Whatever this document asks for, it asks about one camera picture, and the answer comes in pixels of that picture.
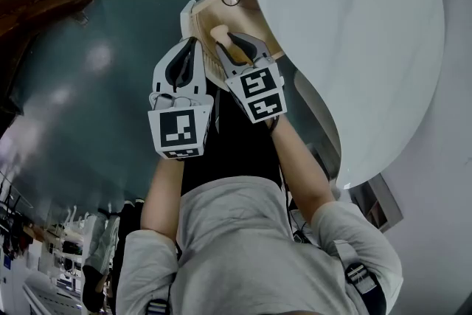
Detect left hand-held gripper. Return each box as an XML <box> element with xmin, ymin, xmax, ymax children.
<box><xmin>147</xmin><ymin>35</ymin><xmax>215</xmax><ymax>162</ymax></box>

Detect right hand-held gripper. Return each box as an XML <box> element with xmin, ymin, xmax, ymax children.
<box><xmin>214</xmin><ymin>31</ymin><xmax>288</xmax><ymax>125</ymax></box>

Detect small wooden drawer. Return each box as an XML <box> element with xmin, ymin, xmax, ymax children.
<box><xmin>179</xmin><ymin>0</ymin><xmax>287</xmax><ymax>93</ymax></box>

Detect white round table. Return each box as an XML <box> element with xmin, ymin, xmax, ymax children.
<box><xmin>249</xmin><ymin>0</ymin><xmax>446</xmax><ymax>190</ymax></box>

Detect person's left forearm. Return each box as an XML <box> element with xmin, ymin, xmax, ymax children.
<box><xmin>140</xmin><ymin>157</ymin><xmax>186</xmax><ymax>245</ymax></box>

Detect person's right forearm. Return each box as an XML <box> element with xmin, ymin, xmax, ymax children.
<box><xmin>268</xmin><ymin>114</ymin><xmax>337</xmax><ymax>230</ymax></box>

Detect person's black trousers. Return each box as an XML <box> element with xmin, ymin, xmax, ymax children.
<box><xmin>180</xmin><ymin>77</ymin><xmax>285</xmax><ymax>198</ymax></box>

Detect brown wooden chair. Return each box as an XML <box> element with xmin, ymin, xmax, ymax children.
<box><xmin>0</xmin><ymin>0</ymin><xmax>100</xmax><ymax>130</ymax></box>

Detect person's grey t-shirt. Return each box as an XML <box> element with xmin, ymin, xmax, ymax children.
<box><xmin>116</xmin><ymin>175</ymin><xmax>404</xmax><ymax>315</ymax></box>

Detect black wrist strap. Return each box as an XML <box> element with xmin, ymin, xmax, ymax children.
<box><xmin>265</xmin><ymin>115</ymin><xmax>282</xmax><ymax>136</ymax></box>

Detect grey black harness strap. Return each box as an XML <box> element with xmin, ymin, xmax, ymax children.
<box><xmin>344</xmin><ymin>261</ymin><xmax>388</xmax><ymax>315</ymax></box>
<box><xmin>145</xmin><ymin>297</ymin><xmax>173</xmax><ymax>315</ymax></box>

